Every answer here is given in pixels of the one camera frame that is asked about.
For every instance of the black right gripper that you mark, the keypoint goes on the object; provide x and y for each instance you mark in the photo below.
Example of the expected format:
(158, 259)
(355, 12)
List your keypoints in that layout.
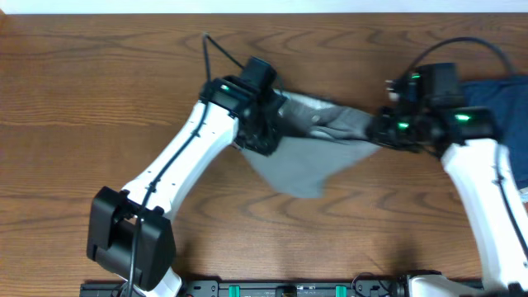
(383, 132)

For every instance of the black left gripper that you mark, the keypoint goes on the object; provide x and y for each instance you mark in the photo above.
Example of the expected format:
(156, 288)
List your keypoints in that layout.
(268, 145)

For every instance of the grey shorts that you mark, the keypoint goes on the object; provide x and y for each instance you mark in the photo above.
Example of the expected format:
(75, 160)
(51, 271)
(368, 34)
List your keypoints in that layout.
(321, 139)

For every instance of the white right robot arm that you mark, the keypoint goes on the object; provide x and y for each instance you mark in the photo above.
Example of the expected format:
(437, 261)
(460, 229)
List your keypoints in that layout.
(430, 112)

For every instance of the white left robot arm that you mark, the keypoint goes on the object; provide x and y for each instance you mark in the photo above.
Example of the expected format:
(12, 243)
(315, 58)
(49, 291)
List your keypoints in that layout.
(130, 230)

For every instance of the folded blue garment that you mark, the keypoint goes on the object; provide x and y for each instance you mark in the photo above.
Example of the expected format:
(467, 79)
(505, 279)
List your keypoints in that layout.
(507, 99)

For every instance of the folded beige garment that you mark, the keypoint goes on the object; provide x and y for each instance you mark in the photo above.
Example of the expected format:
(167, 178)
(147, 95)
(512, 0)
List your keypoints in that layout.
(524, 195)

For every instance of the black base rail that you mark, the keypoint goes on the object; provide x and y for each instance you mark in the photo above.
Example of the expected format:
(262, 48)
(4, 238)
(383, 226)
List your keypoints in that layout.
(363, 285)

